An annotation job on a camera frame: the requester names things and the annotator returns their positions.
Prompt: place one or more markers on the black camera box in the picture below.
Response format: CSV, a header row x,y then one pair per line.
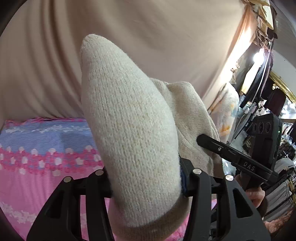
x,y
266,130

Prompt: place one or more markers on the cream knitted sweater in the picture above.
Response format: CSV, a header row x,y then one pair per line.
x,y
142,127

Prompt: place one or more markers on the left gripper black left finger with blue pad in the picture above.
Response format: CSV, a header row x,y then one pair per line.
x,y
59,218

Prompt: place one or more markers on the pink floral bed sheet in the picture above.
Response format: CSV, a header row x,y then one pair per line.
x,y
35,156

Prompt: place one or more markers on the beige curtain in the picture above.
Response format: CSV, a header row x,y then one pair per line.
x,y
193,41

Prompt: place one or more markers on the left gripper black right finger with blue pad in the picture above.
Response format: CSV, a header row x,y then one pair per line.
x,y
220,208

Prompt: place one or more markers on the person's right hand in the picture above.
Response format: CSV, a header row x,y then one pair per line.
x,y
256,195

